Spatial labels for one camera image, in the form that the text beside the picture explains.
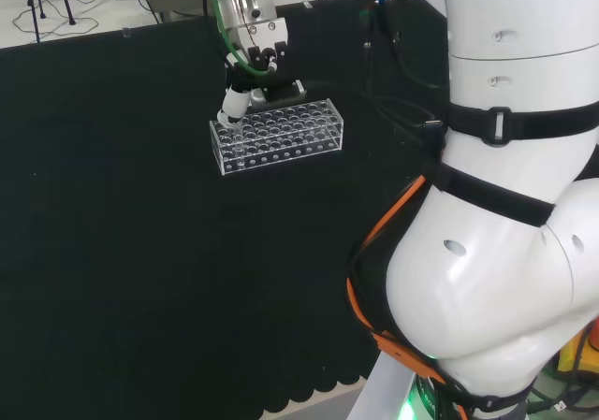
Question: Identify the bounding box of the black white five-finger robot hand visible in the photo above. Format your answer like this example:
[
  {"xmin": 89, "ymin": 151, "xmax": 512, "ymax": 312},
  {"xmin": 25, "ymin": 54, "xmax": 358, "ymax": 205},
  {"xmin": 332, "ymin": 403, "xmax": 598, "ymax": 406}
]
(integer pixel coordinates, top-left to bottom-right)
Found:
[{"xmin": 216, "ymin": 40, "xmax": 308, "ymax": 129}]

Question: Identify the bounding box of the black cable with plug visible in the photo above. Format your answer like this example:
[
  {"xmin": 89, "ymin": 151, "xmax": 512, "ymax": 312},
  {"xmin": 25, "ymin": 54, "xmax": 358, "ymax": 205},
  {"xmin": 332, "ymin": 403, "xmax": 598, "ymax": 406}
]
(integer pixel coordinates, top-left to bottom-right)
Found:
[{"xmin": 359, "ymin": 0, "xmax": 446, "ymax": 134}]

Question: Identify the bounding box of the black tripod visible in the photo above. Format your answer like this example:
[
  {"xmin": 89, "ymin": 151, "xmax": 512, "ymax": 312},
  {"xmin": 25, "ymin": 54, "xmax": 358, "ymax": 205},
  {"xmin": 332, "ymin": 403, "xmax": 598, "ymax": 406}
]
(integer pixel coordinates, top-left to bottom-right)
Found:
[{"xmin": 21, "ymin": 0, "xmax": 77, "ymax": 43}]

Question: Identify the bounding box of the orange cable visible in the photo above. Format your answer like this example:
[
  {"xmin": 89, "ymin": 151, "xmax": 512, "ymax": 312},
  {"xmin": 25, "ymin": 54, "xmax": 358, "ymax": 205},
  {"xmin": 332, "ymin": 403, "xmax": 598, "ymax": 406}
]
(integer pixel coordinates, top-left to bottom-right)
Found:
[{"xmin": 345, "ymin": 174, "xmax": 474, "ymax": 420}]

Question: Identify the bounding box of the clear plastic test tube rack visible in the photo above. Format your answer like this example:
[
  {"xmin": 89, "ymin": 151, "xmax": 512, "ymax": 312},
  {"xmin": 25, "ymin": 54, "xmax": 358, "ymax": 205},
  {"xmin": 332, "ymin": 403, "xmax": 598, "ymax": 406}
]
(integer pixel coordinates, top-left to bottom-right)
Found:
[{"xmin": 209, "ymin": 97, "xmax": 345, "ymax": 177}]

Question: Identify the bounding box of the yellow stop button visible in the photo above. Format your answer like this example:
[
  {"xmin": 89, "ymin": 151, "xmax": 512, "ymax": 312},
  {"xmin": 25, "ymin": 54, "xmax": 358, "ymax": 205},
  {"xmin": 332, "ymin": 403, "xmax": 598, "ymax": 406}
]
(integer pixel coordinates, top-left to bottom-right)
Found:
[{"xmin": 556, "ymin": 316, "xmax": 599, "ymax": 380}]

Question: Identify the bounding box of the clear glass test tube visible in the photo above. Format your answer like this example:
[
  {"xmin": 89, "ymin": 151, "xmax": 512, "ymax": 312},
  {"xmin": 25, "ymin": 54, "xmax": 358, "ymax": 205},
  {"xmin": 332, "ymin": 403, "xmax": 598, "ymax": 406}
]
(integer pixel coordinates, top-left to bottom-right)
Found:
[{"xmin": 231, "ymin": 121, "xmax": 247, "ymax": 167}]

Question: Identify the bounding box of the grey floor cable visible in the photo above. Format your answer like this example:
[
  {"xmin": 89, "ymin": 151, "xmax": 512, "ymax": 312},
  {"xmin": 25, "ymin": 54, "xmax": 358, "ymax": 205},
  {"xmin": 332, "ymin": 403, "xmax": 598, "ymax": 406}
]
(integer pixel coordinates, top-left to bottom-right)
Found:
[{"xmin": 10, "ymin": 3, "xmax": 100, "ymax": 38}]

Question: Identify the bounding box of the black bench cloth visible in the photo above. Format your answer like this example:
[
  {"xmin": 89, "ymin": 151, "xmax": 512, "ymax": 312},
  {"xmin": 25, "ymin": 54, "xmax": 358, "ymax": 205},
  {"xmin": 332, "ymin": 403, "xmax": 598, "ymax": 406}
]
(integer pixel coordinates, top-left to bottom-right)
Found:
[{"xmin": 0, "ymin": 0, "xmax": 453, "ymax": 415}]

